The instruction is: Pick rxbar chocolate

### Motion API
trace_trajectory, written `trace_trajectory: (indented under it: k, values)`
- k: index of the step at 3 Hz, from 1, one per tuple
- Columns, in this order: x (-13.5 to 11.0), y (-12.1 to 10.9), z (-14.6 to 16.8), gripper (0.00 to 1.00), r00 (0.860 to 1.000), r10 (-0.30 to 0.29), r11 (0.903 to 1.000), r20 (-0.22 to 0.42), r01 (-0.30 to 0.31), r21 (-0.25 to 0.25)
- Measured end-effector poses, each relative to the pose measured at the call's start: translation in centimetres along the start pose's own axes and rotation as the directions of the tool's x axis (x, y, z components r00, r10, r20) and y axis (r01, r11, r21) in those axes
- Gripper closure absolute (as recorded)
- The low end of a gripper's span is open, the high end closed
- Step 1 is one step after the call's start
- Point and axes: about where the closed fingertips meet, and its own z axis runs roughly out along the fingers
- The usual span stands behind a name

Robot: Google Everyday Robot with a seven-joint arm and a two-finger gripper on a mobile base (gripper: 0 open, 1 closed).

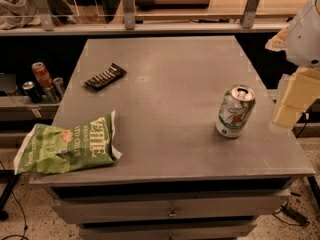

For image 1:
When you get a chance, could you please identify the grey cloth on shelf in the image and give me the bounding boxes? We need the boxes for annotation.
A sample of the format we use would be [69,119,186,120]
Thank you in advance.
[0,0,40,30]

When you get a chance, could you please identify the red coca-cola can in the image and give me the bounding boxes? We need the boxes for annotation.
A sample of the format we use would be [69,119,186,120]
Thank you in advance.
[32,62,53,88]

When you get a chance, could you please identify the black power adapter on floor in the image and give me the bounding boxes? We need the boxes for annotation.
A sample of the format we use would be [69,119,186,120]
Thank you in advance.
[282,206,309,226]

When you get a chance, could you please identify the grey drawer cabinet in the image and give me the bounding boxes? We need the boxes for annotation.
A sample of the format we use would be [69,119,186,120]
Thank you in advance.
[31,36,313,240]

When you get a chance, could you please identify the green soda can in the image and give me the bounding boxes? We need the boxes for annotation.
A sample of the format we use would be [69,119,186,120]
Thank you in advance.
[43,86,60,103]

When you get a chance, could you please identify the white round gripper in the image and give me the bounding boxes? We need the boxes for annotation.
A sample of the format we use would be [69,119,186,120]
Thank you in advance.
[281,0,320,112]

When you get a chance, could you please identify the dark blue soda can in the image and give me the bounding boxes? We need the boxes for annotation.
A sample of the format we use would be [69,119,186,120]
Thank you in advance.
[22,81,42,103]

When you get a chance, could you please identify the green white 7up can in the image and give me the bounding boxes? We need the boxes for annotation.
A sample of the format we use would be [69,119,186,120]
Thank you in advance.
[216,84,256,138]

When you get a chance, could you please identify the metal railing shelf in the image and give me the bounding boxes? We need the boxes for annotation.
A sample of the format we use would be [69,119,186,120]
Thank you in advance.
[0,0,320,37]

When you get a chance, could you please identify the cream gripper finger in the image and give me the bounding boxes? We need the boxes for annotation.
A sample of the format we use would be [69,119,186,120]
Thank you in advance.
[272,104,302,128]

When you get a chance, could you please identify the silver soda can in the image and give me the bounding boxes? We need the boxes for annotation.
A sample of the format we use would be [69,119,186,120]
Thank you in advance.
[53,77,65,98]

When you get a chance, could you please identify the green kettle chips bag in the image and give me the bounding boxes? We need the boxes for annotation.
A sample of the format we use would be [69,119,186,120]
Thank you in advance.
[13,111,122,174]

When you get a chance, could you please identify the black cable on floor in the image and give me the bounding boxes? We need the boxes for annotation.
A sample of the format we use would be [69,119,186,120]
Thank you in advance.
[0,160,30,240]

